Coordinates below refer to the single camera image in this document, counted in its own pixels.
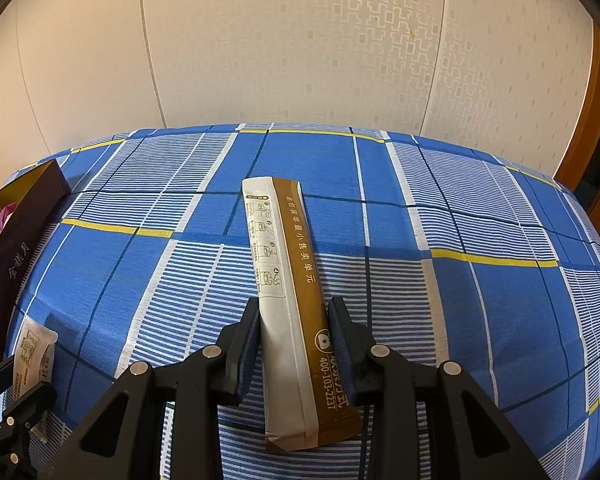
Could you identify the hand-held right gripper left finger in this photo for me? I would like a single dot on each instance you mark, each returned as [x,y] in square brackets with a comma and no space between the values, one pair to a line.
[249,350]

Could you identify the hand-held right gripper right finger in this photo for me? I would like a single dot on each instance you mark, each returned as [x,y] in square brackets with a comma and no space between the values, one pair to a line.
[348,360]

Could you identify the white printed snack packet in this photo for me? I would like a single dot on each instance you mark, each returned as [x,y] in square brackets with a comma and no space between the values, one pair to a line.
[32,345]

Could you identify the long white and brown sachet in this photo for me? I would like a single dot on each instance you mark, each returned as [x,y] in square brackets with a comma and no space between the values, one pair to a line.
[285,260]

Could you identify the dark box with gold interior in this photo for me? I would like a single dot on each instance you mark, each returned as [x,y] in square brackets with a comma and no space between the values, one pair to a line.
[15,260]

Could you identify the purple snack packet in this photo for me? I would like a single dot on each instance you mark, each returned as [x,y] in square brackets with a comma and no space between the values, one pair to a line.
[5,215]

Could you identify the wooden door frame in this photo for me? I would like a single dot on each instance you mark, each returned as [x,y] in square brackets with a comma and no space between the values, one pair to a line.
[582,130]

